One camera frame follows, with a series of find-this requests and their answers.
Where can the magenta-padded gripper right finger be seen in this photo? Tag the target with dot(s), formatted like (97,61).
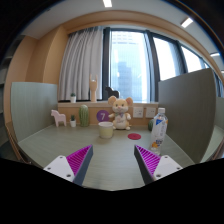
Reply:
(163,166)

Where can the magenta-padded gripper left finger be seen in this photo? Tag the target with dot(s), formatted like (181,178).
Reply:
(63,166)

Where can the clear plastic water bottle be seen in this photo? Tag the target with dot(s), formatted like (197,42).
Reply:
(159,130)

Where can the flat round red coaster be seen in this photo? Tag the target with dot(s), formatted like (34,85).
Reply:
(134,136)

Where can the small plant in white pot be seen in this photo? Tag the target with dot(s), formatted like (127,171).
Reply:
(73,123)
(73,99)

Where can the pink horse figurine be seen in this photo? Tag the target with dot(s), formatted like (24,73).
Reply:
(58,118)

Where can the tall green cactus ornament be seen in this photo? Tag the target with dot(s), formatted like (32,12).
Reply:
(84,116)

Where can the pale yellow cup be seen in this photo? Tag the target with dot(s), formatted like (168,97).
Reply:
(105,130)

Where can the grey green desk partition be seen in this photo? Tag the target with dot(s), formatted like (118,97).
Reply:
(190,113)

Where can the round purple number sign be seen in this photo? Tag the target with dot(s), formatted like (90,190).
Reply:
(102,116)

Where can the wooden desk back ledge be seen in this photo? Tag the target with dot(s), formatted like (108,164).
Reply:
(93,108)

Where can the beige mouse plush toy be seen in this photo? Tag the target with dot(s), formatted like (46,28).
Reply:
(120,115)

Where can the pale green desk partition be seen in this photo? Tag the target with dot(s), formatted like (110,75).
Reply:
(33,106)

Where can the wooden hand figure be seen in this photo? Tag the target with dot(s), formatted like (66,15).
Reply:
(93,90)

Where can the black horse figurine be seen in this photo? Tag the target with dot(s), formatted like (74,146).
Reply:
(111,93)

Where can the grey white curtain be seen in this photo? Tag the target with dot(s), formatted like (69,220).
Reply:
(80,63)

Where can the dark-framed window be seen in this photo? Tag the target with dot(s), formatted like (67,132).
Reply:
(128,66)

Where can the ceiling lights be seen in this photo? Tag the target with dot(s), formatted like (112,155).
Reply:
(186,22)

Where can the white wall socket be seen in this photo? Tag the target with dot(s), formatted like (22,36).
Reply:
(138,112)
(150,112)

